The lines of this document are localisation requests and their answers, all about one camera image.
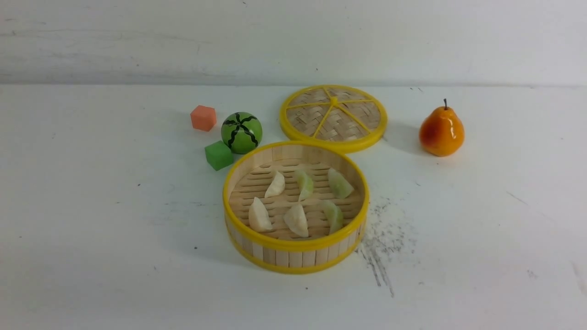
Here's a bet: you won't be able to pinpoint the pale yellow-green dumpling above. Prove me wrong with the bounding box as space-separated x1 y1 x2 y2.
294 169 314 202

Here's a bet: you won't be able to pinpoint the white dumpling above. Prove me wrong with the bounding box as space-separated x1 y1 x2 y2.
264 171 286 198
248 197 273 232

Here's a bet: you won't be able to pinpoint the pale green dumpling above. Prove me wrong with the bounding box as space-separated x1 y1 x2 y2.
327 168 354 199

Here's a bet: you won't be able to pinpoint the cream dumpling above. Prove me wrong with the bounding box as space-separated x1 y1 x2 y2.
283 203 310 238

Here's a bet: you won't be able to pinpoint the green-tinted dumpling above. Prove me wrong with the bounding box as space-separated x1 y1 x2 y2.
320 200 344 235

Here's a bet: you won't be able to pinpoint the bamboo steamer tray yellow rims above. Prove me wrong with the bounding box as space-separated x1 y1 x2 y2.
222 141 370 274

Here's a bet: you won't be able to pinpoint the bamboo steamer lid yellow rim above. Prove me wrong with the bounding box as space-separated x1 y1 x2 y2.
279 84 388 153

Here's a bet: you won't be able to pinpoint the green toy watermelon ball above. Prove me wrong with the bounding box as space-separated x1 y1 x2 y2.
222 111 263 154

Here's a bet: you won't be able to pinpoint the green cube block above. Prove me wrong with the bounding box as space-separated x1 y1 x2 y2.
204 140 233 171

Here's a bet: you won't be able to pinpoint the orange cube block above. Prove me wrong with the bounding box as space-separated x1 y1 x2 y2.
189 105 216 132

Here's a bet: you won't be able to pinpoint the orange toy pear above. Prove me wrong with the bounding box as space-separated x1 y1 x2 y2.
419 99 465 157

